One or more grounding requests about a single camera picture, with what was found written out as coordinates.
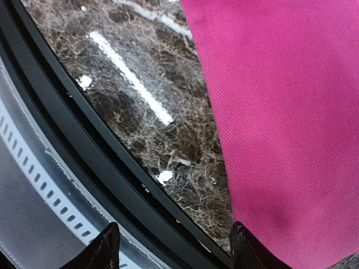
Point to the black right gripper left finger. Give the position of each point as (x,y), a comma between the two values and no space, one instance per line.
(101,253)

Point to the pink trousers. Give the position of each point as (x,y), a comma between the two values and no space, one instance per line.
(282,78)

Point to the black curved front rail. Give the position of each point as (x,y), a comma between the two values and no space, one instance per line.
(99,160)

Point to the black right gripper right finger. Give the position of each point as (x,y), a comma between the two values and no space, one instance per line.
(247,252)

